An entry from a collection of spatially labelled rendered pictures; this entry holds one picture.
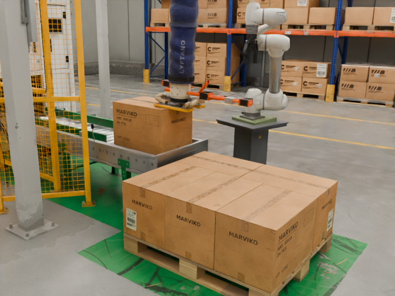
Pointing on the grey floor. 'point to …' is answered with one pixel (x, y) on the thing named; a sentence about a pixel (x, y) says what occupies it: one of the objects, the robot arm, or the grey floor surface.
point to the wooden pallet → (197, 269)
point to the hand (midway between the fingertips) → (250, 61)
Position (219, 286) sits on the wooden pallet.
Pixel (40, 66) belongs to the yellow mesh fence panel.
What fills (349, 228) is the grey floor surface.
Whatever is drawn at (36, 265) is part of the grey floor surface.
